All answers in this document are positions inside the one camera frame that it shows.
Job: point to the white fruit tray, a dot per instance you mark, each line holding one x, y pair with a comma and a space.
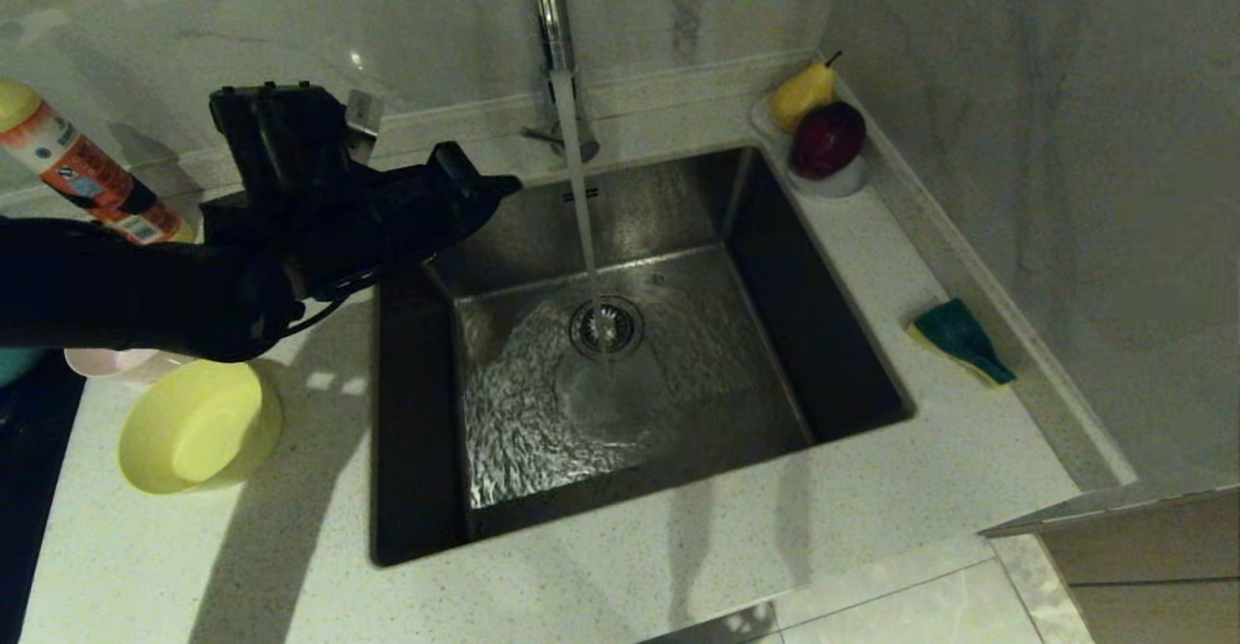
838, 186

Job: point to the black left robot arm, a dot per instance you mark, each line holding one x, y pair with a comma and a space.
116, 286

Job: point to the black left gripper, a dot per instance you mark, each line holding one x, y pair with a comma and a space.
320, 208

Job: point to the blue plastic bowl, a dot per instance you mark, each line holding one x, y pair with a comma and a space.
19, 363

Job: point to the black induction cooktop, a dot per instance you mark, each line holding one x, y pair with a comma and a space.
29, 489

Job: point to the running water stream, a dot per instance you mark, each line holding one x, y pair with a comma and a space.
581, 199

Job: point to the stainless steel sink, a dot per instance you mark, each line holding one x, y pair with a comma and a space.
775, 266

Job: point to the orange label detergent bottle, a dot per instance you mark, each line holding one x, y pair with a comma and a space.
58, 155

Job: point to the dark red apple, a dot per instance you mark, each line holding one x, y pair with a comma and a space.
828, 138

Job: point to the pink plastic bowl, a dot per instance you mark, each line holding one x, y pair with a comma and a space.
121, 363

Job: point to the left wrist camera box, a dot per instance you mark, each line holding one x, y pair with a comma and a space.
363, 121

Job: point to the chrome faucet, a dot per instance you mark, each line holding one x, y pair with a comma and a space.
552, 5

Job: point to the yellow plastic bowl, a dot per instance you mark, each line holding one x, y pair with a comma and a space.
194, 426

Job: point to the yellow pear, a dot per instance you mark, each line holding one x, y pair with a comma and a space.
799, 97

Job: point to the metal sink drain strainer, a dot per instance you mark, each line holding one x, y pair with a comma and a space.
625, 329

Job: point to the light wooden cabinet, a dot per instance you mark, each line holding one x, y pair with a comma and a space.
1153, 567

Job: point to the green and yellow sponge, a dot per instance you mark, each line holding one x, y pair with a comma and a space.
959, 334

